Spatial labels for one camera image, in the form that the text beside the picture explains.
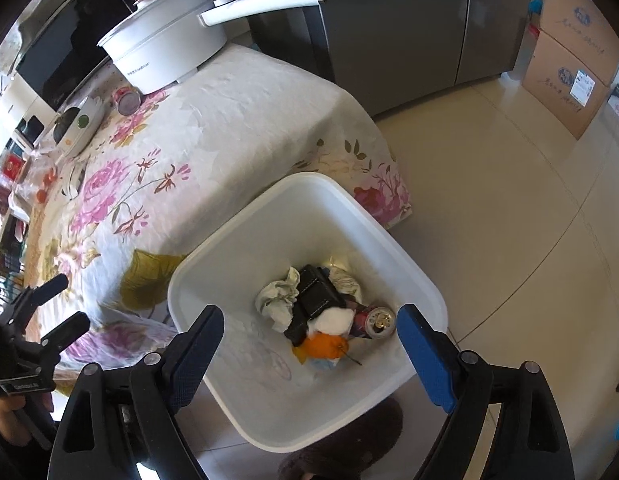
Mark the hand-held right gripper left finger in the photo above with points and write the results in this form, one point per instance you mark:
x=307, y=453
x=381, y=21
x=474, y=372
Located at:
x=197, y=355

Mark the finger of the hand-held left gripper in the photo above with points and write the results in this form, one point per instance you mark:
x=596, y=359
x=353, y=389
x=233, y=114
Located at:
x=42, y=292
x=64, y=332

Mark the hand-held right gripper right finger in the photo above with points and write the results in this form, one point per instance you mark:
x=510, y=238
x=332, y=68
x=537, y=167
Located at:
x=427, y=355

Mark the white trash bin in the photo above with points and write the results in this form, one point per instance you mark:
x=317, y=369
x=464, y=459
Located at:
x=249, y=355

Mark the red drink can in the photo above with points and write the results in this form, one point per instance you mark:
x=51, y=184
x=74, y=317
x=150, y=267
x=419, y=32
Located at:
x=127, y=102
x=374, y=322

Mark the white tissue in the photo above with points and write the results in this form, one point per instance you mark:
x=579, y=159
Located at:
x=279, y=300
x=334, y=322

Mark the orange peel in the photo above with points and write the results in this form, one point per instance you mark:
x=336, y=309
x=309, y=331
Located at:
x=324, y=346

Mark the yellow wrapper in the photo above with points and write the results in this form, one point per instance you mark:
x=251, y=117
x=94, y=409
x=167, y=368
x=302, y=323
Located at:
x=300, y=355

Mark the black plastic tray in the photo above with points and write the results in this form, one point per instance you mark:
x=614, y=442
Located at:
x=314, y=300

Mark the person's left hand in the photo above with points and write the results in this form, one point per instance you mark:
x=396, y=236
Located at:
x=4, y=415

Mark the small tomato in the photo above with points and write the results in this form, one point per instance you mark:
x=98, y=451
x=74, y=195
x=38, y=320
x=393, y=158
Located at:
x=39, y=194
x=48, y=177

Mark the jars with red labels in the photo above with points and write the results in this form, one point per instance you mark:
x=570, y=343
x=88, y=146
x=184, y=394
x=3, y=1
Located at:
x=10, y=167

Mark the cream plate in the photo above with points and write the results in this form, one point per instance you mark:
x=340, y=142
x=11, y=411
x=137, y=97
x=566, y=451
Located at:
x=82, y=146

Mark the white air fryer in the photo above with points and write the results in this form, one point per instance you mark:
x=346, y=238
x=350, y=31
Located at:
x=14, y=110

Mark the floral tablecloth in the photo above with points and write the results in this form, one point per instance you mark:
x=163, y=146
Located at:
x=214, y=125

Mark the black microwave oven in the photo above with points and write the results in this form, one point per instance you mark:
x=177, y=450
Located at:
x=64, y=45

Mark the white electric pot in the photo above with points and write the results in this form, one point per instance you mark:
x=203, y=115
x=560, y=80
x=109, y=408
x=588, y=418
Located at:
x=159, y=55

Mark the cardboard box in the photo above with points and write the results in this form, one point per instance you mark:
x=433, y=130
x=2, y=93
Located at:
x=554, y=80
x=579, y=25

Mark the grey refrigerator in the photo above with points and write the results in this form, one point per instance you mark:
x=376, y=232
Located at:
x=389, y=20

